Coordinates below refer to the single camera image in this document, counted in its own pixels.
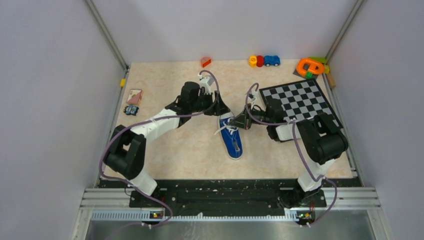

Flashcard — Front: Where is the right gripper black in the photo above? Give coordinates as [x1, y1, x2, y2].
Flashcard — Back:
[228, 103, 272, 131]

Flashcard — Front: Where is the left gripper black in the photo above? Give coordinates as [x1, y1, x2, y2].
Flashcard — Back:
[189, 90, 230, 116]

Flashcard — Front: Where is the white shoelace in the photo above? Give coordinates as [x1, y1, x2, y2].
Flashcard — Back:
[213, 120, 238, 137]

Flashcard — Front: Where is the blue canvas sneaker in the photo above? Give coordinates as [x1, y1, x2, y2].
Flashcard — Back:
[217, 112, 243, 160]

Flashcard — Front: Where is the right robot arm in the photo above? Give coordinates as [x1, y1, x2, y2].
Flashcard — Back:
[229, 99, 349, 208]

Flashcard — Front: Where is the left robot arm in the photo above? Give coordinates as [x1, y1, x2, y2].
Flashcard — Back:
[102, 81, 230, 207]

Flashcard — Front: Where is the orange lego brick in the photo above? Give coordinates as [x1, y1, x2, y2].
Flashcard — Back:
[200, 56, 212, 68]

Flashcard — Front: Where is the yellow toy block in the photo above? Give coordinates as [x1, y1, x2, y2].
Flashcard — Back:
[248, 55, 258, 68]

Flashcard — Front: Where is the black white chessboard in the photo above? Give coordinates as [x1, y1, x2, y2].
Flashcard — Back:
[259, 78, 343, 129]

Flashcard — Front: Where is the red toy block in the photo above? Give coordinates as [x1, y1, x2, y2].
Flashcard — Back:
[256, 55, 264, 68]

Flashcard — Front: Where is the blue toy car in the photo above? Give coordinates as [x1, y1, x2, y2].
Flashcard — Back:
[263, 55, 281, 67]

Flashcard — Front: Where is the pink triangle puzzle card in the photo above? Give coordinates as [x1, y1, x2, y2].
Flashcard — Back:
[126, 89, 143, 106]

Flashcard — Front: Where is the small blue toy robot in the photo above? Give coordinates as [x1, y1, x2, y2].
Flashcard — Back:
[123, 104, 140, 116]

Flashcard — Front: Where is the wooden block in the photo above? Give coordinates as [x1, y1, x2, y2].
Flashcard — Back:
[325, 73, 337, 89]

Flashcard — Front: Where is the green toy block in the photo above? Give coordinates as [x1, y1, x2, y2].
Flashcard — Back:
[308, 56, 328, 65]

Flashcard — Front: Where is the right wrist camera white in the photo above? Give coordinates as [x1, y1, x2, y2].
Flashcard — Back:
[247, 90, 260, 107]

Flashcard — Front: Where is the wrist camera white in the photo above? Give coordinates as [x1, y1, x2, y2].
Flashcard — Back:
[198, 73, 215, 95]
[247, 90, 260, 107]

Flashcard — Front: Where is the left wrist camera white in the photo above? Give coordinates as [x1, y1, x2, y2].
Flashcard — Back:
[198, 73, 215, 95]

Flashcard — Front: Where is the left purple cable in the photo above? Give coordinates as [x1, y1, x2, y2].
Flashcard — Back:
[98, 69, 220, 229]

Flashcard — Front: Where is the purple cable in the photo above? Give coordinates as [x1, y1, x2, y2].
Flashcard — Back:
[98, 69, 220, 229]
[245, 82, 338, 227]

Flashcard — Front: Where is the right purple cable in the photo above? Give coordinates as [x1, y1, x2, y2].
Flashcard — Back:
[245, 82, 338, 227]

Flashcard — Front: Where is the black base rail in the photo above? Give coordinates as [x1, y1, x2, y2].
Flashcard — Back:
[99, 178, 362, 219]

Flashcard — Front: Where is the orange plastic ring toy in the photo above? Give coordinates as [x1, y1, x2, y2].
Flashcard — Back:
[295, 58, 325, 78]

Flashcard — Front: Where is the yellow clip on frame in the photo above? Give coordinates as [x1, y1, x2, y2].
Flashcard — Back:
[119, 78, 126, 88]

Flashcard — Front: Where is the white cable duct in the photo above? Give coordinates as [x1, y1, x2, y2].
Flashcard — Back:
[90, 209, 299, 222]

